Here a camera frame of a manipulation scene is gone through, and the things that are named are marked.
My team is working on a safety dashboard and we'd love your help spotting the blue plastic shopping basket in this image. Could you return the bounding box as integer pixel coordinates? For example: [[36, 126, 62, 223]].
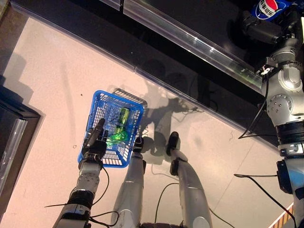
[[77, 89, 145, 169]]

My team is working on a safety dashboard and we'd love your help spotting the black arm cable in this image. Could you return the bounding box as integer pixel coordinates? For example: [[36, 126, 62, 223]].
[[91, 163, 110, 206], [238, 78, 278, 140]]

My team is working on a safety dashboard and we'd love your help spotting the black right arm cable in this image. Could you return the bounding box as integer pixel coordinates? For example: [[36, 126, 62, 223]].
[[238, 78, 278, 140]]

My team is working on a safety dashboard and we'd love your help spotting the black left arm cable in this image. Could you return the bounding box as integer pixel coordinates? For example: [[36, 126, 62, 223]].
[[91, 163, 110, 206]]

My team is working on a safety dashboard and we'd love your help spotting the dark cola bottle blue label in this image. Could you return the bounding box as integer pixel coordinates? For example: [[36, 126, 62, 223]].
[[251, 0, 293, 22]]

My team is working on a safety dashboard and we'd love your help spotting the black right robot foot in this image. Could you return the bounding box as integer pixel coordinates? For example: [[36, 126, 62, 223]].
[[166, 131, 180, 156]]

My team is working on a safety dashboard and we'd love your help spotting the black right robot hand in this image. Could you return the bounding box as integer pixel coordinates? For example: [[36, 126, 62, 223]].
[[242, 4, 302, 46]]

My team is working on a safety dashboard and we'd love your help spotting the dark robot waist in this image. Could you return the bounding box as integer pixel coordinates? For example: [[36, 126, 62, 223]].
[[140, 222, 185, 228]]

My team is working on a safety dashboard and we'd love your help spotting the black robot foot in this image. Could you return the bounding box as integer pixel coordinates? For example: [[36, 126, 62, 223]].
[[133, 136, 145, 152], [166, 131, 180, 156]]

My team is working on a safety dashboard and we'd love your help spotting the green plastic soda bottle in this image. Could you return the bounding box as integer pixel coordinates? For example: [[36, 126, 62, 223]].
[[105, 130, 129, 145], [115, 107, 131, 133]]

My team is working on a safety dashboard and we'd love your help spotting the black base plinth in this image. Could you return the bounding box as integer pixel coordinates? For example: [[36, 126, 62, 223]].
[[10, 0, 281, 149], [0, 85, 46, 198]]

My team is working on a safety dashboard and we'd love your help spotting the black left robot foot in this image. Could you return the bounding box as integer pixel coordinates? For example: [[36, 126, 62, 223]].
[[133, 136, 145, 152]]

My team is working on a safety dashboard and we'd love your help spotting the silver right robot leg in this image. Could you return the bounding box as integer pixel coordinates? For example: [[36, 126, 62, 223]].
[[170, 152, 213, 228]]

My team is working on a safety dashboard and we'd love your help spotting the black thin body cable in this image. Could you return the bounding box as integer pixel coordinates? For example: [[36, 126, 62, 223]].
[[154, 182, 180, 224]]

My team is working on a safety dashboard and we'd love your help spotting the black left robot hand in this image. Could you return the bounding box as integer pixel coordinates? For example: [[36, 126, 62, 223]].
[[80, 118, 109, 164]]

